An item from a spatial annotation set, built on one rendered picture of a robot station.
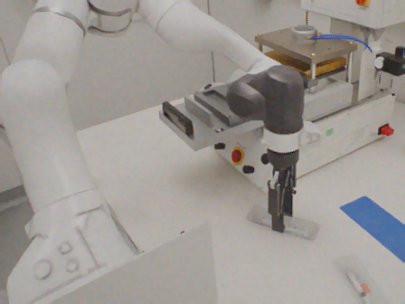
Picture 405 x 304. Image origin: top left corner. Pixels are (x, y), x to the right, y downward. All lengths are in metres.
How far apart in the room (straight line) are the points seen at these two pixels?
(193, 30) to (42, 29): 0.31
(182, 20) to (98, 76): 1.64
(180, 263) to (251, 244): 0.39
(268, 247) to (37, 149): 0.57
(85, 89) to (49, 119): 1.79
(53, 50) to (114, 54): 1.68
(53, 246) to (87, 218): 0.06
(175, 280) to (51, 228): 0.22
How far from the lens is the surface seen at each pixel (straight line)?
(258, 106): 0.87
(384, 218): 1.16
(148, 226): 1.15
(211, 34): 0.98
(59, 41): 0.89
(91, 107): 2.61
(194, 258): 0.71
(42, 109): 0.76
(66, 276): 0.75
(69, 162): 0.78
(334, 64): 1.27
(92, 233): 0.75
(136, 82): 2.65
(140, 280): 0.68
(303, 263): 1.02
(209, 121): 1.09
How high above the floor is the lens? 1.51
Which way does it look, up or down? 28 degrees down
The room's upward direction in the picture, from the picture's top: 2 degrees counter-clockwise
